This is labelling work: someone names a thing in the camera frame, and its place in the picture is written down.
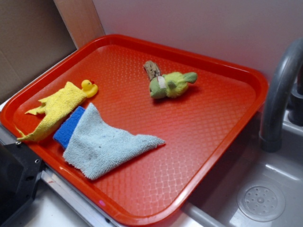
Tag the brown wood chip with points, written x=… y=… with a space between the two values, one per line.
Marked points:
x=152 y=70

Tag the green plush toy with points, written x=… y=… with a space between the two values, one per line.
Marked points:
x=171 y=85

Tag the red plastic tray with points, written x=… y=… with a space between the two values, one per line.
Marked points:
x=197 y=127

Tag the yellow rubber duck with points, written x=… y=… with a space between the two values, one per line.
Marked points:
x=89 y=88

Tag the light blue cloth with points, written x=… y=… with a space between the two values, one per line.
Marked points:
x=95 y=148

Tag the blue sponge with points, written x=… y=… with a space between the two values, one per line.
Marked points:
x=64 y=133

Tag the yellow cloth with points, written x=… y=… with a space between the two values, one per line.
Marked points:
x=55 y=107

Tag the wooden board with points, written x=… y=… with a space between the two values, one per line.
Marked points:
x=81 y=20

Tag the grey faucet spout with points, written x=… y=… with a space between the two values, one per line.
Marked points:
x=270 y=134

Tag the grey sink basin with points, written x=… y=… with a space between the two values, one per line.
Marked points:
x=214 y=202

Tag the round sink drain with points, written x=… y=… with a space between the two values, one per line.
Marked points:
x=261 y=201

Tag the brown cardboard panel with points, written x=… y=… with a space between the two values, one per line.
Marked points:
x=33 y=38

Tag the aluminium frame rail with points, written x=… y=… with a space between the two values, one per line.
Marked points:
x=56 y=204

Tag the black metal bracket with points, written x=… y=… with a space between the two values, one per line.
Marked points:
x=20 y=170

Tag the dark faucet handle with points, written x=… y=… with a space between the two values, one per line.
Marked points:
x=295 y=115

